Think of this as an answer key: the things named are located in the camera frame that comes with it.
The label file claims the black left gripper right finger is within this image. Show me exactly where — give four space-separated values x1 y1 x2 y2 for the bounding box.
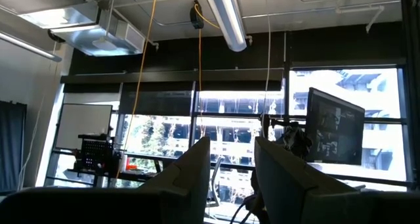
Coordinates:
254 137 359 224

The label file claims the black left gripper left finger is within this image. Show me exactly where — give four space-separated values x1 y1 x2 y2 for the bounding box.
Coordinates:
137 137 211 224

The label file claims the black computer monitor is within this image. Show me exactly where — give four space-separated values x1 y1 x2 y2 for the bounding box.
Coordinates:
304 87 366 166

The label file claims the black pegboard cart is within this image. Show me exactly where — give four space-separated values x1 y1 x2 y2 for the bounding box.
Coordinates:
67 133 123 188

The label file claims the white whiteboard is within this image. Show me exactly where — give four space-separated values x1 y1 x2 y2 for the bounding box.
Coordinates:
54 102 114 151

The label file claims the long white ceiling light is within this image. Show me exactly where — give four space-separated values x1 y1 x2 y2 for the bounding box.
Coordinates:
200 0 248 53

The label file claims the dark blue curtain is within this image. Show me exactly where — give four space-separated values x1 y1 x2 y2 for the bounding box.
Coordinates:
0 100 28 192

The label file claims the thin ceiling light tube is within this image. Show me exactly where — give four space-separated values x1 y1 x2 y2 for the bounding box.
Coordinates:
0 30 63 63

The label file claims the yellow hanging cable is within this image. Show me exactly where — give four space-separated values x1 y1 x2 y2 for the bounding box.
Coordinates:
114 0 159 181
194 3 221 138

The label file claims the white hanging cable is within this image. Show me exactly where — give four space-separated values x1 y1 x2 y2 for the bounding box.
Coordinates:
261 0 272 139

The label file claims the black ceiling cable reel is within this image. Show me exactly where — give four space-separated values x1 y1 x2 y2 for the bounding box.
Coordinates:
189 0 205 30

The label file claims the silver ventilation duct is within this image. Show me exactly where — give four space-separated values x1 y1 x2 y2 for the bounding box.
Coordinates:
0 0 147 58

